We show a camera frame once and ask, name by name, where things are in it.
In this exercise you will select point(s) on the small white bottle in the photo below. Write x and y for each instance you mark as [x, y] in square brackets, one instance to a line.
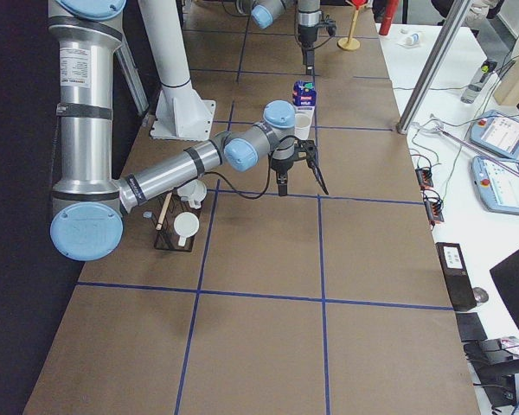
[411, 40]

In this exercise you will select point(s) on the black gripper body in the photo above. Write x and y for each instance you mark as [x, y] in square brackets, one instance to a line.
[281, 164]
[305, 39]

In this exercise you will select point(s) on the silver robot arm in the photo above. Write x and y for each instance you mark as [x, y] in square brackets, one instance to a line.
[88, 203]

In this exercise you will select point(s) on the lower teach pendant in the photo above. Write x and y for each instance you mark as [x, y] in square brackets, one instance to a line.
[498, 189]

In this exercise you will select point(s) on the black box with label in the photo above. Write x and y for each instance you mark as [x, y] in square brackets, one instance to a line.
[456, 276]

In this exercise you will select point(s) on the teach pendant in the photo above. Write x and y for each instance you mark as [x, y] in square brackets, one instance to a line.
[498, 189]
[497, 132]

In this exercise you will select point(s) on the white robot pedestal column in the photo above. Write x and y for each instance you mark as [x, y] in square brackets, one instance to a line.
[181, 113]

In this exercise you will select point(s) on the white ribbed mug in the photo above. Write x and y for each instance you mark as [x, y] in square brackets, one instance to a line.
[186, 225]

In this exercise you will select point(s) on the white mug in rack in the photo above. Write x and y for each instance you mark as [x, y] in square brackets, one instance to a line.
[193, 193]

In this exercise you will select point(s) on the red cylinder bottle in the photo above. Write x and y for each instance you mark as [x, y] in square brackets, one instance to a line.
[389, 12]

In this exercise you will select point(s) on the aluminium frame post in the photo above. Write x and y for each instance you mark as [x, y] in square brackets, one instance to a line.
[447, 34]

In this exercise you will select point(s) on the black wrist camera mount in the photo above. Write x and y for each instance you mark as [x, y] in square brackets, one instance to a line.
[306, 150]

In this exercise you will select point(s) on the orange connector block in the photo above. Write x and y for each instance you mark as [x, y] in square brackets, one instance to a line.
[424, 176]
[434, 207]

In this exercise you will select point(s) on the wooden mug tree stand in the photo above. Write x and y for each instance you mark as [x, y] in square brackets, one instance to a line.
[350, 43]

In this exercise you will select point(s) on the upper teach pendant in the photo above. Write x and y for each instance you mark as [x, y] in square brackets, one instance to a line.
[497, 132]

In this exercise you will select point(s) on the white smiley face mug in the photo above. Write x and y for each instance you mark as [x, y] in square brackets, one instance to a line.
[302, 127]

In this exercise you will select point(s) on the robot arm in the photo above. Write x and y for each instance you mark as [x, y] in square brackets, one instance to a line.
[308, 20]

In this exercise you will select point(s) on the blue white milk carton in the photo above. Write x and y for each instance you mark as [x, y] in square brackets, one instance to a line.
[304, 97]

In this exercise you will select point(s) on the lower orange connector block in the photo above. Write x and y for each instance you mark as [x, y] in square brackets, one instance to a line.
[434, 207]

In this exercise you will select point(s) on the upper orange connector block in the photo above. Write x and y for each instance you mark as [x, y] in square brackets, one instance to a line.
[424, 176]

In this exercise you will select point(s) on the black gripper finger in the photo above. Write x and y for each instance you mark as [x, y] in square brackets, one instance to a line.
[309, 60]
[282, 182]

